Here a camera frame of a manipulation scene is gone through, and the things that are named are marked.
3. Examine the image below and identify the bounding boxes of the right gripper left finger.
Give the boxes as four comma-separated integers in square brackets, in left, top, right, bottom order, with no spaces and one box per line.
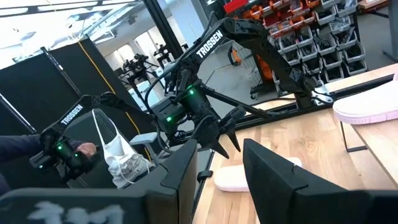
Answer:
[0,139,199,224]

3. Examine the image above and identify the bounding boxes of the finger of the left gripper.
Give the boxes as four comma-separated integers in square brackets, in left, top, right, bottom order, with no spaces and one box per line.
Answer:
[225,126,242,153]
[198,124,231,159]

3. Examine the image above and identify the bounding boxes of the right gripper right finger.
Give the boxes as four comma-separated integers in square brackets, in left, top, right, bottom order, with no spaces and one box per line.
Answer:
[243,138,398,224]

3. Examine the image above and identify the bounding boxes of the pink slide sandal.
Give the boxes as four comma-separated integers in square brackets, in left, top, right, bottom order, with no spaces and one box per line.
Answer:
[331,73,398,126]
[213,157,303,193]

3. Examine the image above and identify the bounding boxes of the wooden shelf black metal legs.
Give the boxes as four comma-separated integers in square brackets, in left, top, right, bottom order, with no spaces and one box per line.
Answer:
[338,119,398,190]

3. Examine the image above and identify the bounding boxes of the grey stool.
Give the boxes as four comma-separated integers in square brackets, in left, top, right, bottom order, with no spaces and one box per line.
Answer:
[129,132,161,166]

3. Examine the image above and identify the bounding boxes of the white cloth bag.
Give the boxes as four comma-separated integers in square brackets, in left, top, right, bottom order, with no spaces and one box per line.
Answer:
[91,108,156,190]

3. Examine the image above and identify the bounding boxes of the orange machine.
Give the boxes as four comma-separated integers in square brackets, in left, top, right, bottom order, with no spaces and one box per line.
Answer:
[229,46,275,82]

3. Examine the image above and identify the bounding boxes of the person's hand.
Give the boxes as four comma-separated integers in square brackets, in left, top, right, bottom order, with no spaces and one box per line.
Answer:
[76,142,98,158]

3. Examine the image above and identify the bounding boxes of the black pillar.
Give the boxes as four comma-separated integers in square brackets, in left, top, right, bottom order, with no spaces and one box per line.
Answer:
[142,0,185,60]

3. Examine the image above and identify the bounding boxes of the black partition panel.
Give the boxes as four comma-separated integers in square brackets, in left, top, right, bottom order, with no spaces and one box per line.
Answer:
[48,36,156,162]
[0,52,83,138]

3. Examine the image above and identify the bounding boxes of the storage bin rack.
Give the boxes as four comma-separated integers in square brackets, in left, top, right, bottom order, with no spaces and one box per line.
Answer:
[223,0,369,97]

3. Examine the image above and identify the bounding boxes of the black aluminium rig frame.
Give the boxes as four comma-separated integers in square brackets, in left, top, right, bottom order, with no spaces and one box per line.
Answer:
[189,73,398,224]

